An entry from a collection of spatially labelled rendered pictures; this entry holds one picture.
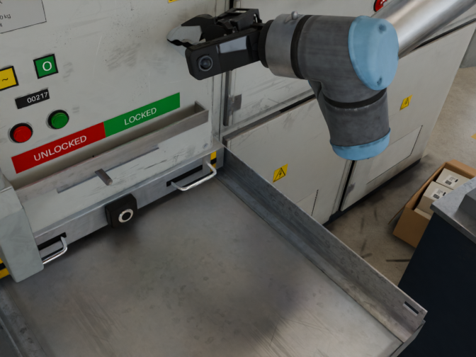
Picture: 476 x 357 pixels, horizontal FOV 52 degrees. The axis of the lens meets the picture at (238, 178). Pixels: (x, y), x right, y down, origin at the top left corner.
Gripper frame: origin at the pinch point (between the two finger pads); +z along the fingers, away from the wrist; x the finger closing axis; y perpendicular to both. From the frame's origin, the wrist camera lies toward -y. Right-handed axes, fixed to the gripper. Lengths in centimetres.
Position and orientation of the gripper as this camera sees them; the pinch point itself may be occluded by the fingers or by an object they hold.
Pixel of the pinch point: (170, 40)
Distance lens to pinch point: 86.5
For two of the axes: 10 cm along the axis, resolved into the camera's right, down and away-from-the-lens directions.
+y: 5.6, -5.4, 6.2
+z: -8.1, -2.2, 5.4
